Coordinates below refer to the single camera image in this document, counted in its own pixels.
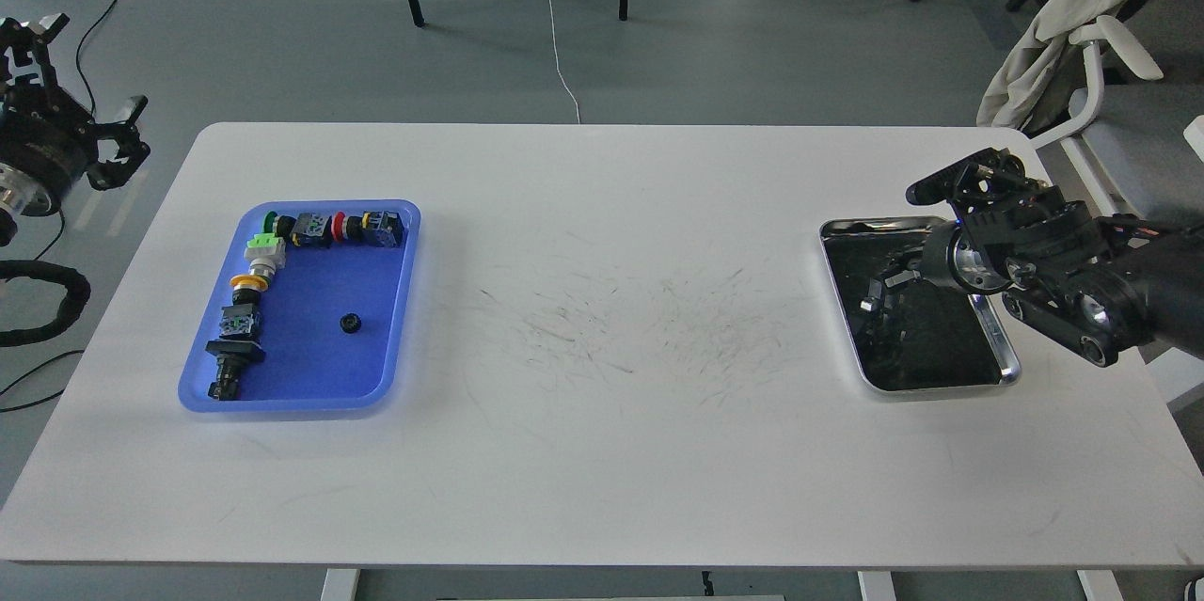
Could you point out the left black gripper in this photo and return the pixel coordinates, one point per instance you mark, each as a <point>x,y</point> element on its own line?
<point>946,260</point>

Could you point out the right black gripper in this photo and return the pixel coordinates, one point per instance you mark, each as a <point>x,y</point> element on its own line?
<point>44,158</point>

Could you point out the small black gear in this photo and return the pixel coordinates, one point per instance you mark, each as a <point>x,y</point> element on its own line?
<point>350,323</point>

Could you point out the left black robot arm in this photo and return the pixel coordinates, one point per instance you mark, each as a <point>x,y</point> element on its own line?
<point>1096,286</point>

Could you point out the silver metal tray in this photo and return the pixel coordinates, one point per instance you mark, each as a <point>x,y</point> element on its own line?
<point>934,342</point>

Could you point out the blue plastic tray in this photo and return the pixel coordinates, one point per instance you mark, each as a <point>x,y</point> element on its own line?
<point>310,365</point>

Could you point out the black green contact block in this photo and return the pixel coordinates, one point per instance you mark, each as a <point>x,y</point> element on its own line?
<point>241,319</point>

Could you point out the chair with beige cloth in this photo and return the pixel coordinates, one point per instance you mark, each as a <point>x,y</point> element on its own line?
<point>1109,88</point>

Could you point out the blue black contact block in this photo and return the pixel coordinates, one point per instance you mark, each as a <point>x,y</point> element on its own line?
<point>382,229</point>

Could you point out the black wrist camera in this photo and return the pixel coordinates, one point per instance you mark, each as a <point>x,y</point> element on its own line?
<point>980,179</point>

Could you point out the white green switch block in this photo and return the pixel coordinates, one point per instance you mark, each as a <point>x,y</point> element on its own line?
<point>266,250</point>

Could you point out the yellow push button switch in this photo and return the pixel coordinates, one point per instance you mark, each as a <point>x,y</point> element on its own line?
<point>257,278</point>

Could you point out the black switch contact block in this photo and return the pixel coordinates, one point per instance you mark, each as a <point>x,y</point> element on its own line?
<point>312,230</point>

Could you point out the red push button switch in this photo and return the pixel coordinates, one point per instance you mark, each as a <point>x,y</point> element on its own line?
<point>347,228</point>

